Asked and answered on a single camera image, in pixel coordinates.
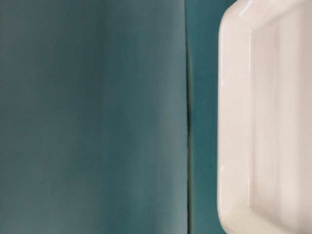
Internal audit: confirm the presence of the white plastic case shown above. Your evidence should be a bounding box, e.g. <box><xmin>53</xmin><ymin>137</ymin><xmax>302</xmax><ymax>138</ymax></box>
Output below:
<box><xmin>217</xmin><ymin>0</ymin><xmax>312</xmax><ymax>234</ymax></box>

